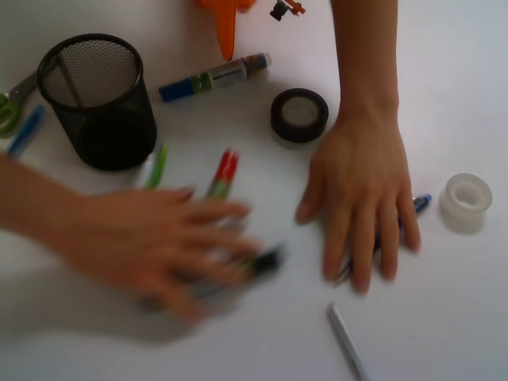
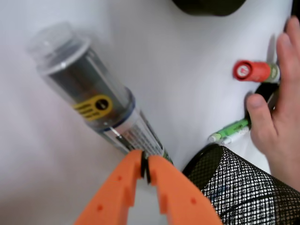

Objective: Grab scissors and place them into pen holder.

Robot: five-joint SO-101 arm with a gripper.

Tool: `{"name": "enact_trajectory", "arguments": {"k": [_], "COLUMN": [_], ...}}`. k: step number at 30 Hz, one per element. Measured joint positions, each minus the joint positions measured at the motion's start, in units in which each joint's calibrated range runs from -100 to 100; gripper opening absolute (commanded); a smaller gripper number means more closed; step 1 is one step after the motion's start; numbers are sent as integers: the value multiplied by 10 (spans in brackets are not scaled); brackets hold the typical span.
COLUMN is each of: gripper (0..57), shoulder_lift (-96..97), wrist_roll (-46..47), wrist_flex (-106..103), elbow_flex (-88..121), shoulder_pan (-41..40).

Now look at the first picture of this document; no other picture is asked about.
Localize blue capped marker pen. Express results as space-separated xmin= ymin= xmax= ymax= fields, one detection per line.
xmin=158 ymin=53 xmax=271 ymax=102

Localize clear tape roll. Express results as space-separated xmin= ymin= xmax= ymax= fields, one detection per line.
xmin=439 ymin=173 xmax=493 ymax=235

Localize person's left forearm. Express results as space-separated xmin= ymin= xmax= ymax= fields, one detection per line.
xmin=1 ymin=154 xmax=79 ymax=256

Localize person's right forearm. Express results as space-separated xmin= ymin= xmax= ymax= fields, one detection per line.
xmin=332 ymin=1 xmax=399 ymax=117

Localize person's right hand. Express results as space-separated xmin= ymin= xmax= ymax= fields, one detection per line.
xmin=295 ymin=111 xmax=421 ymax=294

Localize blue capped ballpoint pen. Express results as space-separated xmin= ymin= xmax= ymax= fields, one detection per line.
xmin=6 ymin=104 xmax=46 ymax=156

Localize green handled scissors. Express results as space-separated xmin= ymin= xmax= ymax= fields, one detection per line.
xmin=1 ymin=71 xmax=37 ymax=138

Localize small black orange part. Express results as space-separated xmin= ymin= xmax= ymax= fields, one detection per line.
xmin=270 ymin=0 xmax=306 ymax=21

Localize dark blue pen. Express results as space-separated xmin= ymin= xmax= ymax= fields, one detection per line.
xmin=334 ymin=194 xmax=433 ymax=287

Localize black capped marker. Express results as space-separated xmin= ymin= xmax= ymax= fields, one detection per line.
xmin=192 ymin=246 xmax=284 ymax=298

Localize red capped marker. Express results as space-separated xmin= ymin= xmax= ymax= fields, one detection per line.
xmin=206 ymin=149 xmax=240 ymax=199

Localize person's left hand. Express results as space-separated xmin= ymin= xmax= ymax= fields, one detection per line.
xmin=55 ymin=187 xmax=260 ymax=321

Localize silver white pen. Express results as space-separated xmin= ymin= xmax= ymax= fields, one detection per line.
xmin=327 ymin=302 xmax=371 ymax=381

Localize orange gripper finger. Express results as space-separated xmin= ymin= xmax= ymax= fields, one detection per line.
xmin=197 ymin=0 xmax=254 ymax=61

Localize black mesh pen holder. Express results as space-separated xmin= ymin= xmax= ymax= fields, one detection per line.
xmin=37 ymin=33 xmax=157 ymax=172

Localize black tape roll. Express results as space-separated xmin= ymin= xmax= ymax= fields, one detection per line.
xmin=271 ymin=88 xmax=329 ymax=144

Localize green white pen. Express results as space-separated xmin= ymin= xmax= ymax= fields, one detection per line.
xmin=137 ymin=143 xmax=168 ymax=189

